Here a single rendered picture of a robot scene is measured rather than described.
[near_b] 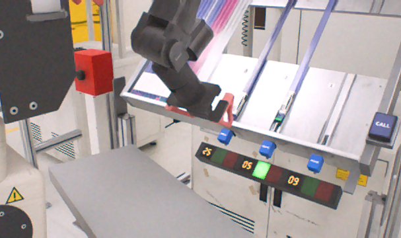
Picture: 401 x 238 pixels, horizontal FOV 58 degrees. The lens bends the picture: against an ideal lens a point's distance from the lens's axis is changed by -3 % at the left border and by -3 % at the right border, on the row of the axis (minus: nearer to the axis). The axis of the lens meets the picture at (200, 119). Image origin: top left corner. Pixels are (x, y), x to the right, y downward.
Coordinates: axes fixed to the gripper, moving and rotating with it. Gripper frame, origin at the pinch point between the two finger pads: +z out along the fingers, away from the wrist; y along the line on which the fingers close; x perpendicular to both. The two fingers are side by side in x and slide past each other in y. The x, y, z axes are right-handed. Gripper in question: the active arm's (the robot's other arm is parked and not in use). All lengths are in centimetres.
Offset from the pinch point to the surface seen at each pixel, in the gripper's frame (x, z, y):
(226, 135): -0.1, 7.9, -0.4
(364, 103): -16.1, 9.3, -26.5
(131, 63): -47, 63, 114
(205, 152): 4.6, 10.1, 4.2
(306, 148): -2.6, 8.6, -18.7
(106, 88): -11, 24, 69
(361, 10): -41.4, 8.6, -18.2
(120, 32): -55, 46, 115
